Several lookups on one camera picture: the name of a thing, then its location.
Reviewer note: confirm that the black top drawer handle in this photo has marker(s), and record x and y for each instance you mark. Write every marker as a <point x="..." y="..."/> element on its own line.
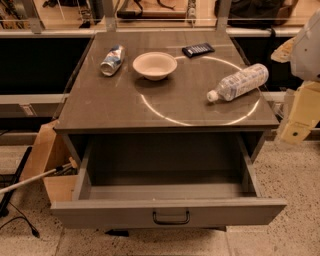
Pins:
<point x="166" y="219"/>

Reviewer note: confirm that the white paper bowl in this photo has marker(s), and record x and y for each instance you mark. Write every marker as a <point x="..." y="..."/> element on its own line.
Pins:
<point x="155" y="66"/>

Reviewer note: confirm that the black calculator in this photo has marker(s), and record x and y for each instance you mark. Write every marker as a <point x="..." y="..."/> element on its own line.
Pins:
<point x="197" y="50"/>

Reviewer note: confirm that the black backpack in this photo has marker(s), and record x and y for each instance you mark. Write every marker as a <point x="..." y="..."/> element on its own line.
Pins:
<point x="260" y="13"/>

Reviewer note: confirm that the black flat bar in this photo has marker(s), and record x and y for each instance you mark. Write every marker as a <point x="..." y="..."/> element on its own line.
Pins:
<point x="12" y="179"/>

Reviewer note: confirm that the clear plastic water bottle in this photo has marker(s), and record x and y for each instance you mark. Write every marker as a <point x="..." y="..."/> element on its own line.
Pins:
<point x="239" y="83"/>

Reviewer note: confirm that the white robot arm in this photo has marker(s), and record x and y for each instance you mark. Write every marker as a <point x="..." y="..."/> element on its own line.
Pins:
<point x="303" y="54"/>

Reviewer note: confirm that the grey drawer cabinet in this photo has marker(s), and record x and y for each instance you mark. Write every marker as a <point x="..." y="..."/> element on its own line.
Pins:
<point x="126" y="102"/>

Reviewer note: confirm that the white stick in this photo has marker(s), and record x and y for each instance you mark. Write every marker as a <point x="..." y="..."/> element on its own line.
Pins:
<point x="71" y="164"/>

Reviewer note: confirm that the wooden box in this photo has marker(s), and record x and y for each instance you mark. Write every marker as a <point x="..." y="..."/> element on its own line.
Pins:
<point x="48" y="152"/>

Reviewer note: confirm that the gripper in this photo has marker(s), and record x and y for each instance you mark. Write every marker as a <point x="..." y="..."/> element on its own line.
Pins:
<point x="308" y="53"/>

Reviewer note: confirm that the crushed blue silver can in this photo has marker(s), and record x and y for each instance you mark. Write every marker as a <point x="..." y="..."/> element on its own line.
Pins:
<point x="113" y="60"/>

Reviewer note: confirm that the grey top drawer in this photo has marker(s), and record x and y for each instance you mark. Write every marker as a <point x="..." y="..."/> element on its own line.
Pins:
<point x="124" y="178"/>

